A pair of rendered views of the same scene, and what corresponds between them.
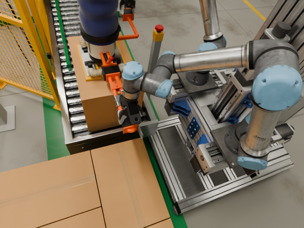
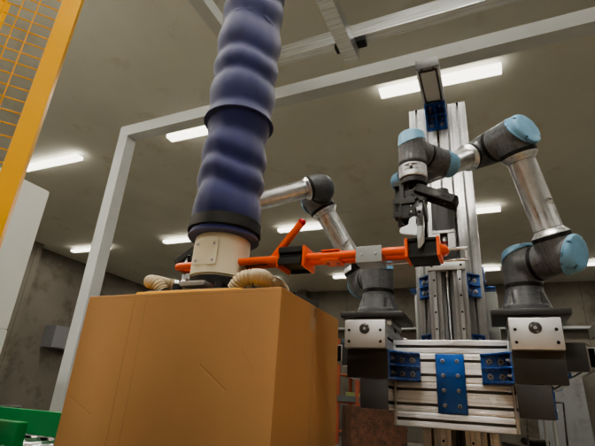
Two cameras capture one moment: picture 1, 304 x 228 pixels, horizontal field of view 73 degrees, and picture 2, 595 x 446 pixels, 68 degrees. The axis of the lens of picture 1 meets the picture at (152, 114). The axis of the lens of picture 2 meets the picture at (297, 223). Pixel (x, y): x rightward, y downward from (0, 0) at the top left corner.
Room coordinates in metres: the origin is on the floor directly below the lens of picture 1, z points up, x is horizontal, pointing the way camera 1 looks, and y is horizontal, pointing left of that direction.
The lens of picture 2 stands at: (-0.15, 0.94, 0.72)
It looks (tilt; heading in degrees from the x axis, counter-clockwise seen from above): 22 degrees up; 327
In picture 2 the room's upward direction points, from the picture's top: 4 degrees clockwise
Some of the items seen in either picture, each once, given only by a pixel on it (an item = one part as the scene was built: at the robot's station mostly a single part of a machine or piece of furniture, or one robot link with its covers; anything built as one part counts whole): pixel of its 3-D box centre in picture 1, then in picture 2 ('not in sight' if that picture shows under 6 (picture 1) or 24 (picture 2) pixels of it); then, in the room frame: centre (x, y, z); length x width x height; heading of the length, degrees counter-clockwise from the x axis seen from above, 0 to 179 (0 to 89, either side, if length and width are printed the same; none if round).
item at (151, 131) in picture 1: (115, 139); not in sight; (0.72, 0.24, 0.48); 0.70 x 0.03 x 0.15; 121
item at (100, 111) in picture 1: (105, 81); (209, 380); (1.03, 0.41, 0.77); 0.60 x 0.40 x 0.40; 31
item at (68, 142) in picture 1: (114, 132); not in sight; (0.72, 0.24, 0.58); 0.70 x 0.03 x 0.06; 121
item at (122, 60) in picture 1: (116, 55); not in sight; (1.09, 0.34, 0.99); 0.34 x 0.10 x 0.05; 32
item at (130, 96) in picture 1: (130, 90); (413, 174); (0.55, 0.11, 1.32); 0.08 x 0.08 x 0.05
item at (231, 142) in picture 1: (242, 138); (525, 300); (0.61, -0.49, 1.09); 0.15 x 0.15 x 0.10
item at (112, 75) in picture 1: (111, 72); (296, 260); (0.83, 0.29, 1.10); 0.10 x 0.08 x 0.06; 122
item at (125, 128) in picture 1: (128, 122); (423, 250); (0.53, 0.11, 1.10); 0.08 x 0.07 x 0.05; 32
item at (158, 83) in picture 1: (158, 83); (435, 163); (0.55, 0.01, 1.40); 0.11 x 0.11 x 0.08; 83
